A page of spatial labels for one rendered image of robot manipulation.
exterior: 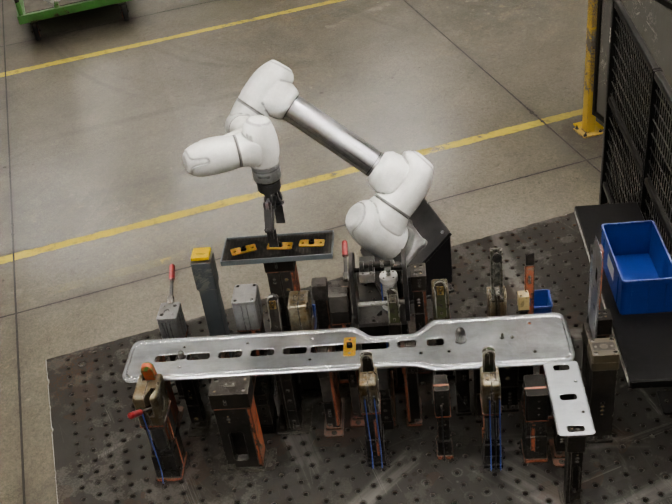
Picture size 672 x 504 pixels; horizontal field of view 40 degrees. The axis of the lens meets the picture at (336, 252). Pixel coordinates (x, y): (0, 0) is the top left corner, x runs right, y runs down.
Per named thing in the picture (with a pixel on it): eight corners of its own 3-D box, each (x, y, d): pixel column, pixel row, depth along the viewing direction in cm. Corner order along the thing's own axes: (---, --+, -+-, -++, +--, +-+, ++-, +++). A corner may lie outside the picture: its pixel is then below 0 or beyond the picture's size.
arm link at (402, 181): (407, 218, 351) (440, 169, 350) (411, 220, 335) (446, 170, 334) (236, 101, 346) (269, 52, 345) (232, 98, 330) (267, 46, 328)
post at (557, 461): (553, 467, 279) (556, 397, 262) (548, 439, 288) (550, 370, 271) (575, 466, 278) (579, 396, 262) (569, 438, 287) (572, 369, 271)
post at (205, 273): (213, 363, 334) (188, 264, 309) (216, 349, 340) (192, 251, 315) (234, 362, 333) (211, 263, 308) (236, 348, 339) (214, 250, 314)
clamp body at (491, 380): (477, 474, 280) (475, 390, 260) (474, 444, 290) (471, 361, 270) (508, 472, 280) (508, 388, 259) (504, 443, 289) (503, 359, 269)
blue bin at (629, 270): (619, 315, 281) (622, 281, 274) (598, 256, 306) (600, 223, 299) (675, 311, 280) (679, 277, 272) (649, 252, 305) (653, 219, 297)
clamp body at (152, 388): (152, 487, 290) (124, 404, 269) (161, 452, 302) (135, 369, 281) (186, 486, 289) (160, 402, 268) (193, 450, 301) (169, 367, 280)
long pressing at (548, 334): (118, 389, 285) (116, 386, 284) (133, 341, 304) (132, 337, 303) (577, 363, 273) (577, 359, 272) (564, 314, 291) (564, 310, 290)
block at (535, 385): (520, 465, 281) (520, 398, 265) (516, 438, 290) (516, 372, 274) (552, 464, 280) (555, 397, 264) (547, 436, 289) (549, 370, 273)
